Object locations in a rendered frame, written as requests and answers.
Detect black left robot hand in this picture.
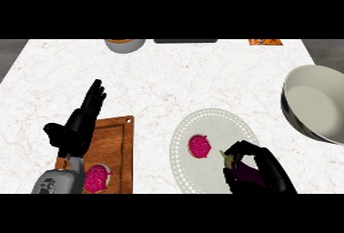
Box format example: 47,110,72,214
41,78,109,159

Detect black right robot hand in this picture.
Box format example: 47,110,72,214
221,139,298,195

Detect purple eggplant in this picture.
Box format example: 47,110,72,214
217,149,267,189

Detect white round placemat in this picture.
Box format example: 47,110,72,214
168,107,261,195

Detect grey metal bowl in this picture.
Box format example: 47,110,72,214
279,64,344,146

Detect brown wooden cutting board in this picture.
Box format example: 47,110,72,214
54,115,135,195

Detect pink half fruit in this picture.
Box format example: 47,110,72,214
82,163,112,195
187,134,212,159

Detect grey cup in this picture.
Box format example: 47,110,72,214
103,38,146,55

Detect dark grey flat object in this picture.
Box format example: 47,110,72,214
153,38,218,45

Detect orange packet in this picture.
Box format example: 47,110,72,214
248,38,284,46

